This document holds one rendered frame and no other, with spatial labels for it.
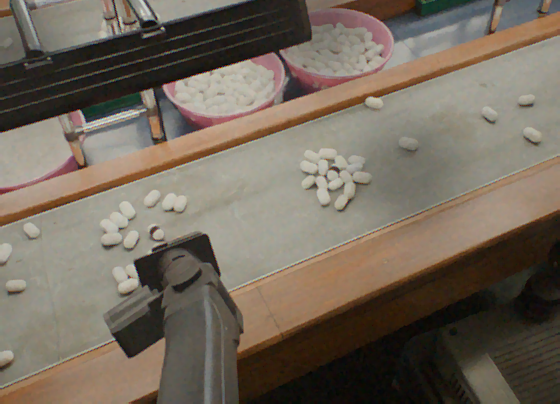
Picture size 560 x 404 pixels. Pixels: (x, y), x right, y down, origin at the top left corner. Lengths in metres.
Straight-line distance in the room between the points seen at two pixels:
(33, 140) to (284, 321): 0.66
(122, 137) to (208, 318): 0.83
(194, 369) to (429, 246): 0.60
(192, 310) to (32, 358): 0.46
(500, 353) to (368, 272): 0.41
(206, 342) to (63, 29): 1.17
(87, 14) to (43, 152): 0.49
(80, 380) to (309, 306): 0.34
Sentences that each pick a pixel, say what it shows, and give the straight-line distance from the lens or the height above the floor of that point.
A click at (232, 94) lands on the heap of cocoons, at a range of 1.27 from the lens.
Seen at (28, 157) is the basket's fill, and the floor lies 0.73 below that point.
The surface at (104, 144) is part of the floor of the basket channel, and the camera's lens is 1.30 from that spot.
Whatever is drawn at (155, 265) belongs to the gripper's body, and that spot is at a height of 0.93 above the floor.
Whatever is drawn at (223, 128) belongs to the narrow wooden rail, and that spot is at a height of 0.76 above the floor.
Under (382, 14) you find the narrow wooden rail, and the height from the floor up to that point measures 0.70.
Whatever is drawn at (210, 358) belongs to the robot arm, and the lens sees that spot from 0.47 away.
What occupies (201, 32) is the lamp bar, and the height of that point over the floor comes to 1.09.
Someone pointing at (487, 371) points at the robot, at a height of 0.47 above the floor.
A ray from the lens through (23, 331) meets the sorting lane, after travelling 0.99.
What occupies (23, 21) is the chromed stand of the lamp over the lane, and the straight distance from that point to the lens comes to 0.86.
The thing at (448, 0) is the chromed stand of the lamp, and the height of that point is 0.70.
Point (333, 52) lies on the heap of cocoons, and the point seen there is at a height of 0.72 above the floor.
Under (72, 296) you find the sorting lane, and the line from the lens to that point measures 1.00.
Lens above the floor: 1.55
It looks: 49 degrees down
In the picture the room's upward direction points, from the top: 1 degrees counter-clockwise
